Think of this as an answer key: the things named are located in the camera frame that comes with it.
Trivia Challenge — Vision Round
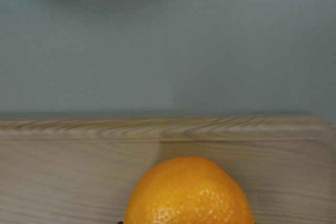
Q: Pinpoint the orange mandarin fruit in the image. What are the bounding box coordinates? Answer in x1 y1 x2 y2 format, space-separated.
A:
123 157 256 223

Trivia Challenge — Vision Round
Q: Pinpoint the brown wooden tray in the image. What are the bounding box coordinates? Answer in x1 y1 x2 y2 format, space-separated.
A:
1 115 335 223

